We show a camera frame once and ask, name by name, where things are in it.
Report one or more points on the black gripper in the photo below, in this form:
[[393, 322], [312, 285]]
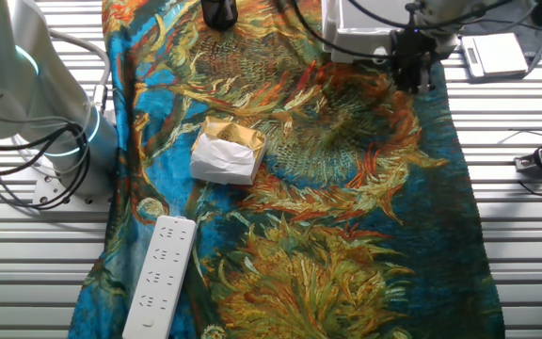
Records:
[[414, 49]]

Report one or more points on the white plastic drawer with knob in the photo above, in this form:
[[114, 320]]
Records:
[[360, 40]]

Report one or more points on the white digital scale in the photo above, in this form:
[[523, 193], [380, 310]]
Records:
[[497, 54]]

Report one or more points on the sunflower painting tablecloth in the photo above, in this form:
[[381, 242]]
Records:
[[327, 188]]

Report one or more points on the gold and white tissue box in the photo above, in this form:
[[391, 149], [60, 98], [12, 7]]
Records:
[[226, 155]]

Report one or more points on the black pen holder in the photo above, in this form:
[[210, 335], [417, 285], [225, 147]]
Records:
[[219, 14]]

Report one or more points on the white power strip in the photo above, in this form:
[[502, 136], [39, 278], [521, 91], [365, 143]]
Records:
[[160, 278]]

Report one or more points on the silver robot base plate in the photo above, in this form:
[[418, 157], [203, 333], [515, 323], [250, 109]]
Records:
[[50, 193]]

